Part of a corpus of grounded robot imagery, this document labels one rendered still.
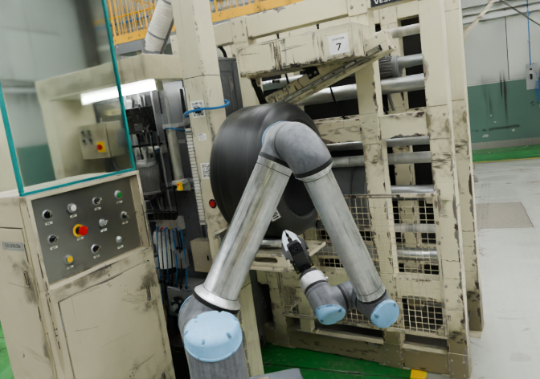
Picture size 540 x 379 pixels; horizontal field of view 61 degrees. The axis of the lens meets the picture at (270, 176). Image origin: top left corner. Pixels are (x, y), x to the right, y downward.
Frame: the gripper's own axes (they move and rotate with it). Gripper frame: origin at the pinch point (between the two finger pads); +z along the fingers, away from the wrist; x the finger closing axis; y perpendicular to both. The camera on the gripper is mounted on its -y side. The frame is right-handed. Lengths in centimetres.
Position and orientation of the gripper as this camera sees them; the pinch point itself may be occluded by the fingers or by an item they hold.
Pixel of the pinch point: (285, 232)
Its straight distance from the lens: 169.9
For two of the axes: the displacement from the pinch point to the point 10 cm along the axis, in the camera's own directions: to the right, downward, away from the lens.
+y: 2.9, 6.1, 7.4
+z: -3.8, -6.4, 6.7
